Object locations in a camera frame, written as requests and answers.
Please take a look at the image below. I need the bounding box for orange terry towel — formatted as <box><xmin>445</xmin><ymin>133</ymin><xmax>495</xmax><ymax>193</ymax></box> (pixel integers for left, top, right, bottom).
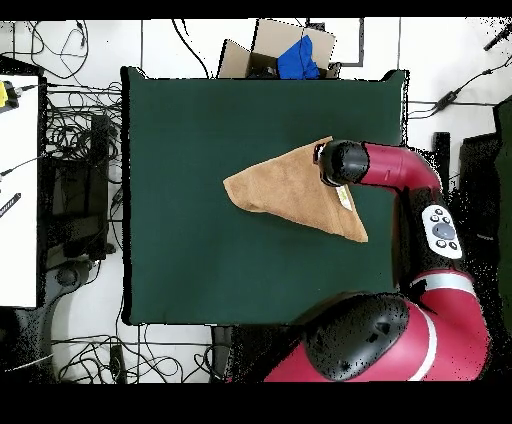
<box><xmin>222</xmin><ymin>135</ymin><xmax>370</xmax><ymax>244</ymax></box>

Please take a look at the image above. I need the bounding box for black flat tool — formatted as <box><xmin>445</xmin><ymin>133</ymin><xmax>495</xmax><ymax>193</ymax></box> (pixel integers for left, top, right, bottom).
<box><xmin>0</xmin><ymin>192</ymin><xmax>23</xmax><ymax>220</ymax></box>

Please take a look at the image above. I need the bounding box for blue cloth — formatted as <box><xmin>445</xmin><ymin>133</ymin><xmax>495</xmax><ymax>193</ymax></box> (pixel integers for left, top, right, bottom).
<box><xmin>276</xmin><ymin>34</ymin><xmax>322</xmax><ymax>80</ymax></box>

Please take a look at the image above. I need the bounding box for black upright bar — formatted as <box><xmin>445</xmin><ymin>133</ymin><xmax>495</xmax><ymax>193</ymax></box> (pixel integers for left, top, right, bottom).
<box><xmin>430</xmin><ymin>131</ymin><xmax>452</xmax><ymax>189</ymax></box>

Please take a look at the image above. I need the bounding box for brown cardboard box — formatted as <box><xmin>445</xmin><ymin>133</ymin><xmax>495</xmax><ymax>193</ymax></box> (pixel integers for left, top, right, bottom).
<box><xmin>216</xmin><ymin>17</ymin><xmax>342</xmax><ymax>80</ymax></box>

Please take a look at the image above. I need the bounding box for black power adapter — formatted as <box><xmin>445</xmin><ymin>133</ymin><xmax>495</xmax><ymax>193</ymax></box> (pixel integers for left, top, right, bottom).
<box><xmin>433</xmin><ymin>89</ymin><xmax>464</xmax><ymax>113</ymax></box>

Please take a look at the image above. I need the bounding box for dark green table cloth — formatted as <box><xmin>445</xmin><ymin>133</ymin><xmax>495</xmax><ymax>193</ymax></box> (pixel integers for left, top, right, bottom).
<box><xmin>120</xmin><ymin>65</ymin><xmax>410</xmax><ymax>326</ymax></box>

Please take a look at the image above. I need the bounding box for dark green draped cloth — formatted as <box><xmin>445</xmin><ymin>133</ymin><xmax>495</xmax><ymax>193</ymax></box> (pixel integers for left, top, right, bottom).
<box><xmin>490</xmin><ymin>94</ymin><xmax>512</xmax><ymax>338</ymax></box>

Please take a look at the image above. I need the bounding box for black rod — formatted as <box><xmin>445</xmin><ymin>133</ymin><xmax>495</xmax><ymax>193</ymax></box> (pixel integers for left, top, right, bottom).
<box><xmin>482</xmin><ymin>18</ymin><xmax>512</xmax><ymax>52</ymax></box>

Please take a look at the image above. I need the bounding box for grey stand leg with caster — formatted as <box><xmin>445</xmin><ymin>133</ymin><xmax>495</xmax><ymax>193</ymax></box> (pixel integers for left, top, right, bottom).
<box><xmin>42</xmin><ymin>258</ymin><xmax>96</xmax><ymax>294</ymax></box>

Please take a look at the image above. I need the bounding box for white desk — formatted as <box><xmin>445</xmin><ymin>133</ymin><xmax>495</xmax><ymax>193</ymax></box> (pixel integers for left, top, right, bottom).
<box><xmin>0</xmin><ymin>73</ymin><xmax>42</xmax><ymax>309</ymax></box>

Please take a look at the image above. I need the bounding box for yellow device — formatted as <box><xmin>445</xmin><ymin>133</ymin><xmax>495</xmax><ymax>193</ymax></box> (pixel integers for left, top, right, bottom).
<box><xmin>0</xmin><ymin>80</ymin><xmax>20</xmax><ymax>114</ymax></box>

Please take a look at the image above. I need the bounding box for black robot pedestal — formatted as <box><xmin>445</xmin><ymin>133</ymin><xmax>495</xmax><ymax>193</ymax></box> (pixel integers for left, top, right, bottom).
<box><xmin>209</xmin><ymin>324</ymin><xmax>297</xmax><ymax>384</ymax></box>

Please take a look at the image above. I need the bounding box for black cable tangle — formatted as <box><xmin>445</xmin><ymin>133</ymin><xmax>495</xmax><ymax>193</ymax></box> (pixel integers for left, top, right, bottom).
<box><xmin>39</xmin><ymin>79</ymin><xmax>124</xmax><ymax>250</ymax></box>
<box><xmin>50</xmin><ymin>322</ymin><xmax>225</xmax><ymax>384</ymax></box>

